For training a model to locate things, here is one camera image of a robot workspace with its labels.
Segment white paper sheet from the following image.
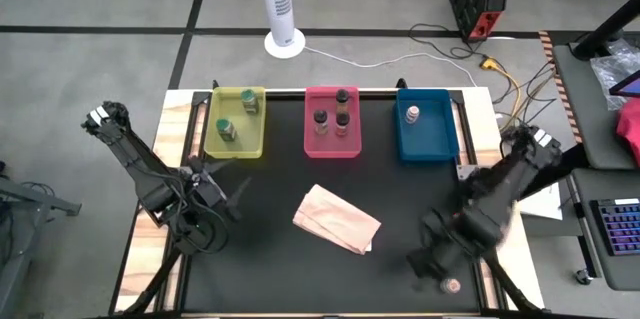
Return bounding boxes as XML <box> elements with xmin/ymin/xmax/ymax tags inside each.
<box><xmin>519</xmin><ymin>182</ymin><xmax>564</xmax><ymax>221</ymax></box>

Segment black desk post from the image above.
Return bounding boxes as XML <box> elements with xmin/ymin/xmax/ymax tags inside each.
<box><xmin>571</xmin><ymin>0</ymin><xmax>640</xmax><ymax>62</ymax></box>

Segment folded peach cloth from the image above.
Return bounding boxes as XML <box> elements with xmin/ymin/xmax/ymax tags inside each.
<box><xmin>292</xmin><ymin>183</ymin><xmax>382</xmax><ymax>256</ymax></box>

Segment black frame strut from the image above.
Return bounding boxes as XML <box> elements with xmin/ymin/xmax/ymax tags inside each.
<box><xmin>117</xmin><ymin>248</ymin><xmax>184</xmax><ymax>316</ymax></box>
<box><xmin>481</xmin><ymin>251</ymin><xmax>544</xmax><ymax>314</ymax></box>

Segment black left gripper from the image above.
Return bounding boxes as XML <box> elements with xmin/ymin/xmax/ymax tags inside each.
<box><xmin>182</xmin><ymin>157</ymin><xmax>253</xmax><ymax>223</ymax></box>

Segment black-lid spice jar yellow label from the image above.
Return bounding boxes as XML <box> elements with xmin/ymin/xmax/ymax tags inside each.
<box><xmin>312</xmin><ymin>109</ymin><xmax>330</xmax><ymax>136</ymax></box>

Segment red and black toolbox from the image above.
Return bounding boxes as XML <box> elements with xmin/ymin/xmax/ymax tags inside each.
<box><xmin>448</xmin><ymin>0</ymin><xmax>508</xmax><ymax>43</ymax></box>

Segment monitor with lit screen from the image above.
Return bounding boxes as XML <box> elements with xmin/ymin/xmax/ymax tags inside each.
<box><xmin>608</xmin><ymin>69</ymin><xmax>640</xmax><ymax>99</ymax></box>

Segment pink plastic bin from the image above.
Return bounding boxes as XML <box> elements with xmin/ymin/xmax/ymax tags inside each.
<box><xmin>303</xmin><ymin>85</ymin><xmax>363</xmax><ymax>159</ymax></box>

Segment blue plastic bin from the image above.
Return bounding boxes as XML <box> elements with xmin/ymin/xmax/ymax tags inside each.
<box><xmin>394</xmin><ymin>88</ymin><xmax>460</xmax><ymax>163</ymax></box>

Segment grey metal stand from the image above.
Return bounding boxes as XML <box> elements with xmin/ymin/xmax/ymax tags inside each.
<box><xmin>0</xmin><ymin>158</ymin><xmax>84</xmax><ymax>318</ymax></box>

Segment white mounting bracket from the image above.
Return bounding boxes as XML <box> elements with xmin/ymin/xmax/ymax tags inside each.
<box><xmin>453</xmin><ymin>162</ymin><xmax>476</xmax><ymax>181</ymax></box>

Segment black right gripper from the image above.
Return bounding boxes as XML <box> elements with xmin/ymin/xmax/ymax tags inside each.
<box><xmin>407</xmin><ymin>206</ymin><xmax>504</xmax><ymax>280</ymax></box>

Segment grey desk with keyboard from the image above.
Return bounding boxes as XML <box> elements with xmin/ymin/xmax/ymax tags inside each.
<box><xmin>569</xmin><ymin>167</ymin><xmax>640</xmax><ymax>292</ymax></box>

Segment green-lid herb jar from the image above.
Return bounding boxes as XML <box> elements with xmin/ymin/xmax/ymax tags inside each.
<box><xmin>215</xmin><ymin>118</ymin><xmax>238</xmax><ymax>142</ymax></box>
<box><xmin>239</xmin><ymin>88</ymin><xmax>260</xmax><ymax>114</ymax></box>

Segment yellow plastic bin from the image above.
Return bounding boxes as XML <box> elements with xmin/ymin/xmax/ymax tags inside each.
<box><xmin>203</xmin><ymin>86</ymin><xmax>267</xmax><ymax>160</ymax></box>

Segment pink cloth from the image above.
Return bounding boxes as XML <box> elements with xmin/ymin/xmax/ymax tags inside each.
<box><xmin>615</xmin><ymin>108</ymin><xmax>640</xmax><ymax>168</ymax></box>

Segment black-lid spice jar red contents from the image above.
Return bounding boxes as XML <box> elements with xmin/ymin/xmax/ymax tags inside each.
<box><xmin>335</xmin><ymin>111</ymin><xmax>351</xmax><ymax>137</ymax></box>

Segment black backlit keyboard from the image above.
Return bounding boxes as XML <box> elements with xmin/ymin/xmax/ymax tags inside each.
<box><xmin>589</xmin><ymin>197</ymin><xmax>640</xmax><ymax>257</ymax></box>

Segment clear plastic bag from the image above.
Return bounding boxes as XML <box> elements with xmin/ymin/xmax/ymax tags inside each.
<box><xmin>589</xmin><ymin>38</ymin><xmax>640</xmax><ymax>111</ymax></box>

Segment yellow extension cord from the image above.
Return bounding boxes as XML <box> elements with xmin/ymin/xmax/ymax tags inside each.
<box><xmin>479</xmin><ymin>56</ymin><xmax>524</xmax><ymax>130</ymax></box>

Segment black-lid spice jar brown contents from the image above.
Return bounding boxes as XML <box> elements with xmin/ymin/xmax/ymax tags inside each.
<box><xmin>335</xmin><ymin>88</ymin><xmax>351</xmax><ymax>114</ymax></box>

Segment grey desk with cloth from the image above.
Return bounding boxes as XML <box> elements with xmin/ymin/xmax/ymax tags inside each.
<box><xmin>552</xmin><ymin>43</ymin><xmax>640</xmax><ymax>170</ymax></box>

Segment white fan power cable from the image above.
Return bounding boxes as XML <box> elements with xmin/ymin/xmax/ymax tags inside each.
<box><xmin>303</xmin><ymin>46</ymin><xmax>479</xmax><ymax>88</ymax></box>

